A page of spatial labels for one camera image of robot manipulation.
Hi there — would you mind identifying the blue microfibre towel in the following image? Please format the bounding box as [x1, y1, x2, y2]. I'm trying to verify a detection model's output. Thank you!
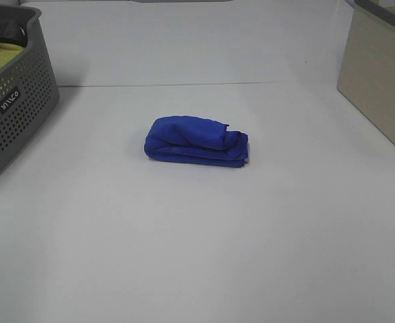
[144, 116, 249, 168]

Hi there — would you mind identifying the grey perforated plastic basket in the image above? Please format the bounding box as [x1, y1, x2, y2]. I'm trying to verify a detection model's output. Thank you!
[0, 5, 59, 173]

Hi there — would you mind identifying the beige storage box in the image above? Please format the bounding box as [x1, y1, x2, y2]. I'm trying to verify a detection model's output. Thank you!
[337, 1, 395, 145]

